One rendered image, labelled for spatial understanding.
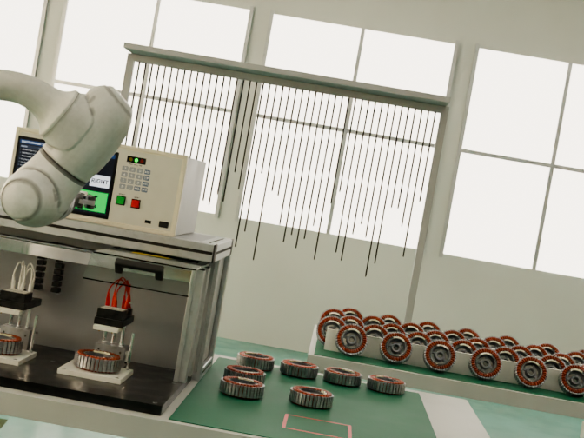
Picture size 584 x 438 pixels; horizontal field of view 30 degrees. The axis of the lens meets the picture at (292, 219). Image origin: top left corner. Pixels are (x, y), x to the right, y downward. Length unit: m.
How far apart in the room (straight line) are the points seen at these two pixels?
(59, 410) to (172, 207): 0.61
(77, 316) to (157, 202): 0.40
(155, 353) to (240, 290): 6.17
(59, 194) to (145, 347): 0.99
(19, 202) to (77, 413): 0.64
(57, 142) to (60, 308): 1.03
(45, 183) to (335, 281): 7.14
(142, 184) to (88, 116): 0.81
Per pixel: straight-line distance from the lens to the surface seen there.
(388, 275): 8.98
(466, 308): 9.05
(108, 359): 2.60
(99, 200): 2.75
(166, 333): 2.86
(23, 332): 2.81
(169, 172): 2.72
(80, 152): 1.95
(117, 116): 1.95
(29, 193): 1.92
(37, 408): 2.43
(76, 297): 2.90
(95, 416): 2.40
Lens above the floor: 1.27
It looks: 1 degrees down
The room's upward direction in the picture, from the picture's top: 10 degrees clockwise
